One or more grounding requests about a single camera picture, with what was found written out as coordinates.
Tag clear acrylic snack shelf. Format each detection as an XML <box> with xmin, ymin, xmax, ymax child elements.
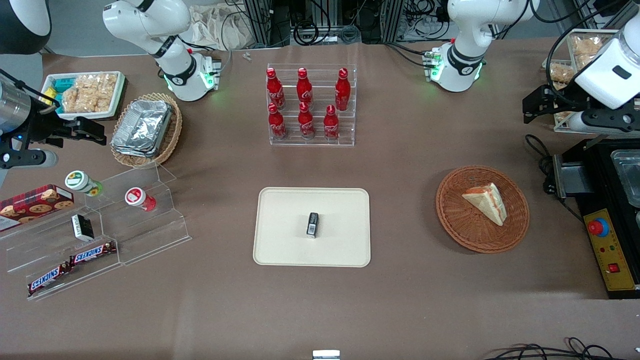
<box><xmin>542</xmin><ymin>29</ymin><xmax>622</xmax><ymax>133</ymax></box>

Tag clear glass container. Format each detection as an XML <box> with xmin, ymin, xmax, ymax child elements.
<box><xmin>610</xmin><ymin>149</ymin><xmax>640</xmax><ymax>209</ymax></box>

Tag aluminium frame post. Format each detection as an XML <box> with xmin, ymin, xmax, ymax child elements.
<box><xmin>382</xmin><ymin>0</ymin><xmax>405</xmax><ymax>43</ymax></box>
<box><xmin>244</xmin><ymin>0</ymin><xmax>273</xmax><ymax>47</ymax></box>

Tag black cable bundle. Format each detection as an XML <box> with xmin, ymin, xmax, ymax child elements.
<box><xmin>487</xmin><ymin>337</ymin><xmax>640</xmax><ymax>360</ymax></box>

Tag beige cloth bag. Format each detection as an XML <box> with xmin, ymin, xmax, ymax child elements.
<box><xmin>190</xmin><ymin>5</ymin><xmax>257</xmax><ymax>51</ymax></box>

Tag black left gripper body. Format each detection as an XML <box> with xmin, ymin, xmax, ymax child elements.
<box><xmin>546</xmin><ymin>84</ymin><xmax>640</xmax><ymax>134</ymax></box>

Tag Snickers chocolate bar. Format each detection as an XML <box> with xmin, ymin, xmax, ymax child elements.
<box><xmin>68</xmin><ymin>242</ymin><xmax>117</xmax><ymax>266</ymax></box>
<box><xmin>27</xmin><ymin>262</ymin><xmax>73</xmax><ymax>297</ymax></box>

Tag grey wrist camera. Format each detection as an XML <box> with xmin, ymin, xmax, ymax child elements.
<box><xmin>0</xmin><ymin>149</ymin><xmax>59</xmax><ymax>170</ymax></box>
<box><xmin>569</xmin><ymin>111</ymin><xmax>601</xmax><ymax>135</ymax></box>

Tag red lid cup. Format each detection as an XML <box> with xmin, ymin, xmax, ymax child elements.
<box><xmin>124</xmin><ymin>187</ymin><xmax>157</xmax><ymax>212</ymax></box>

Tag triangle sandwich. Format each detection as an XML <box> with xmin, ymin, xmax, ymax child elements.
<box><xmin>461</xmin><ymin>182</ymin><xmax>508</xmax><ymax>227</ymax></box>

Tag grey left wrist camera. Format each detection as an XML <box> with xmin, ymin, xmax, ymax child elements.
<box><xmin>569</xmin><ymin>111</ymin><xmax>601</xmax><ymax>135</ymax></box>

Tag red plaid cookie box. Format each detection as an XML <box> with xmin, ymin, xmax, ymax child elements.
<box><xmin>0</xmin><ymin>184</ymin><xmax>75</xmax><ymax>232</ymax></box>

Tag clear acrylic step stand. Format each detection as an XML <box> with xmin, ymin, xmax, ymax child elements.
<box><xmin>85</xmin><ymin>162</ymin><xmax>192</xmax><ymax>266</ymax></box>
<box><xmin>0</xmin><ymin>210</ymin><xmax>123</xmax><ymax>302</ymax></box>

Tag red cola bottle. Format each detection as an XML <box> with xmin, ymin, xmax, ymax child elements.
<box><xmin>266</xmin><ymin>68</ymin><xmax>286</xmax><ymax>111</ymax></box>
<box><xmin>296</xmin><ymin>67</ymin><xmax>314</xmax><ymax>111</ymax></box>
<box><xmin>334</xmin><ymin>68</ymin><xmax>351</xmax><ymax>112</ymax></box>
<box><xmin>323</xmin><ymin>105</ymin><xmax>340</xmax><ymax>141</ymax></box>
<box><xmin>298</xmin><ymin>102</ymin><xmax>316</xmax><ymax>140</ymax></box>
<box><xmin>268</xmin><ymin>103</ymin><xmax>288</xmax><ymax>140</ymax></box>

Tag bagged fried snack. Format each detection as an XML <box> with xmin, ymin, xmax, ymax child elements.
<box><xmin>572</xmin><ymin>36</ymin><xmax>610</xmax><ymax>69</ymax></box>
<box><xmin>550</xmin><ymin>64</ymin><xmax>577</xmax><ymax>85</ymax></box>

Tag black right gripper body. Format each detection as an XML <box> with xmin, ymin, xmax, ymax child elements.
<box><xmin>27</xmin><ymin>111</ymin><xmax>82</xmax><ymax>149</ymax></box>

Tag light oval wicker basket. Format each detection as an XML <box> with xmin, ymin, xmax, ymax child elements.
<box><xmin>110</xmin><ymin>92</ymin><xmax>183</xmax><ymax>169</ymax></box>

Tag grey metal bracket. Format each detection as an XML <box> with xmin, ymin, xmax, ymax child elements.
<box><xmin>552</xmin><ymin>154</ymin><xmax>584</xmax><ymax>199</ymax></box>

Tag black yellow control box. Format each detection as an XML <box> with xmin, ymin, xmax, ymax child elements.
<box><xmin>575</xmin><ymin>137</ymin><xmax>640</xmax><ymax>300</ymax></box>

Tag black cable on table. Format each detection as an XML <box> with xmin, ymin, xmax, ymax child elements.
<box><xmin>525</xmin><ymin>134</ymin><xmax>586</xmax><ymax>223</ymax></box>

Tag beige plastic tray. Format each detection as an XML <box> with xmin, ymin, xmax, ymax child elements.
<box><xmin>253</xmin><ymin>187</ymin><xmax>371</xmax><ymax>268</ymax></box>

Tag clear bag of crackers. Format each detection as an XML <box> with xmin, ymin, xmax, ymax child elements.
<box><xmin>61</xmin><ymin>73</ymin><xmax>118</xmax><ymax>114</ymax></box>

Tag round brown wicker basket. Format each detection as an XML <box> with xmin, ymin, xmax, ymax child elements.
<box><xmin>435</xmin><ymin>165</ymin><xmax>530</xmax><ymax>254</ymax></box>

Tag green sunflower lid cup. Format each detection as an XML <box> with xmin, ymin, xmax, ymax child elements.
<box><xmin>65</xmin><ymin>170</ymin><xmax>104</xmax><ymax>197</ymax></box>

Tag white rectangular snack tray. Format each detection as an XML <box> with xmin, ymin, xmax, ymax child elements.
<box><xmin>40</xmin><ymin>71</ymin><xmax>127</xmax><ymax>121</ymax></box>

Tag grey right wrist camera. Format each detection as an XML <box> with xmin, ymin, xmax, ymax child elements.
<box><xmin>0</xmin><ymin>149</ymin><xmax>59</xmax><ymax>170</ymax></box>

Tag stacked aluminium foil containers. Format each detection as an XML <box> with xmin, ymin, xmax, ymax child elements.
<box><xmin>111</xmin><ymin>99</ymin><xmax>173</xmax><ymax>159</ymax></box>

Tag small black white box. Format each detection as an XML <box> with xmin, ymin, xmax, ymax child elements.
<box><xmin>71</xmin><ymin>214</ymin><xmax>95</xmax><ymax>242</ymax></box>

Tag clear acrylic bottle rack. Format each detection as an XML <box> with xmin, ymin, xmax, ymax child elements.
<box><xmin>266</xmin><ymin>63</ymin><xmax>358</xmax><ymax>147</ymax></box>

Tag coiled black cable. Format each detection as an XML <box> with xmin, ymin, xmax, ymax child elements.
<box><xmin>293</xmin><ymin>20</ymin><xmax>321</xmax><ymax>47</ymax></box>

